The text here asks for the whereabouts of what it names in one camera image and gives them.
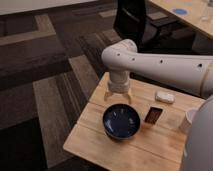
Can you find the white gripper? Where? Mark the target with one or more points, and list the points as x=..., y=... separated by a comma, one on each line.
x=119, y=82

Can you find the brown rectangular bar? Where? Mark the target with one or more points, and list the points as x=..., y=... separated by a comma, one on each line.
x=153, y=115

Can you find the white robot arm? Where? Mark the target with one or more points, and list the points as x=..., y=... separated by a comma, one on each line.
x=191, y=73

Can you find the white eraser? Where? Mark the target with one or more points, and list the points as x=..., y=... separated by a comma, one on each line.
x=164, y=97

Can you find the dark blue bowl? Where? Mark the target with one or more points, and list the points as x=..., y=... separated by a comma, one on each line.
x=121, y=121

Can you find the black office chair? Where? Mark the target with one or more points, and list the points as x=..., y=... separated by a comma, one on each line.
x=152, y=29

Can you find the blue round coaster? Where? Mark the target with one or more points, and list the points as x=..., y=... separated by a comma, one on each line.
x=179, y=11

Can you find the light wooden background table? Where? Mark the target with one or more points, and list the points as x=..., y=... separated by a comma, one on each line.
x=193, y=16

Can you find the clear drinking glass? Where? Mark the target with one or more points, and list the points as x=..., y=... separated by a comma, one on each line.
x=207, y=11

